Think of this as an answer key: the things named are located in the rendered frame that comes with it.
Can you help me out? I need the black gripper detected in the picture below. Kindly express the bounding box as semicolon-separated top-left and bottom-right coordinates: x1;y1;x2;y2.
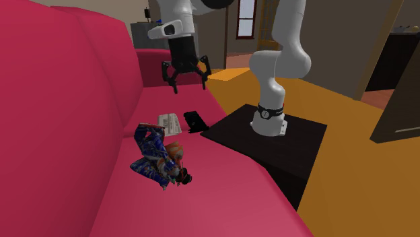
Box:
161;35;212;95

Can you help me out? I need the black phone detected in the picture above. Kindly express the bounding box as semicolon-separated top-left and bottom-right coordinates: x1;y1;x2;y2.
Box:
182;110;210;135

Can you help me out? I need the white remote control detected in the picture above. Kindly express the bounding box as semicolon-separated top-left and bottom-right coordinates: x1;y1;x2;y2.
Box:
157;112;182;137

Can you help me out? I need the grey cabinet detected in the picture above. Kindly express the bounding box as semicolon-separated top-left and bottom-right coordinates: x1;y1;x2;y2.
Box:
129;7;172;50

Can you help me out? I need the red framed window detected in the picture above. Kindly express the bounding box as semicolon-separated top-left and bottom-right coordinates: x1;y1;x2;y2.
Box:
235;0;258;40

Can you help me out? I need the blue and orange toy figure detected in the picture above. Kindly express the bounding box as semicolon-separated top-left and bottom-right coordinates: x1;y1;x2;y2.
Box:
129;123;193;191

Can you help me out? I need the black robot stand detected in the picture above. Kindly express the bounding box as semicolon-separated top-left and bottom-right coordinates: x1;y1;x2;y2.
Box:
200;103;328;212

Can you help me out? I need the red sofa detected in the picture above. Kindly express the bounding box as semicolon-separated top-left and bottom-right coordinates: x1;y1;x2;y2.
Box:
0;0;314;237

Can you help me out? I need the dark brown door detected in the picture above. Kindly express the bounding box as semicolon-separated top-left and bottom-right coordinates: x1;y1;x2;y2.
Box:
370;42;420;145

